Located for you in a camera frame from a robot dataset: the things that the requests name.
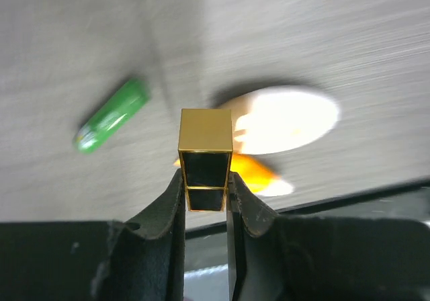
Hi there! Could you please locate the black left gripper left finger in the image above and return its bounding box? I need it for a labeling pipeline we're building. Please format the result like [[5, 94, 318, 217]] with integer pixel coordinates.
[[1, 171, 185, 300]]

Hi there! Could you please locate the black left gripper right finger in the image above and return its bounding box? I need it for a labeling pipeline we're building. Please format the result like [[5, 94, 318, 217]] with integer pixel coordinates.
[[227, 174, 429, 300]]

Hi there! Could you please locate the green lip balm tube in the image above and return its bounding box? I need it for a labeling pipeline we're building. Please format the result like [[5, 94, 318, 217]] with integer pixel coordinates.
[[73, 78, 150, 153]]

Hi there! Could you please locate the orange cream tube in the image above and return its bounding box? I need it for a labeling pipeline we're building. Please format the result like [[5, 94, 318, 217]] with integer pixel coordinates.
[[174, 152, 294, 199]]

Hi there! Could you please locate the white oval compact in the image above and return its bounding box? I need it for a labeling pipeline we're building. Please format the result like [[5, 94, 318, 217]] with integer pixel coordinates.
[[218, 85, 341, 155]]

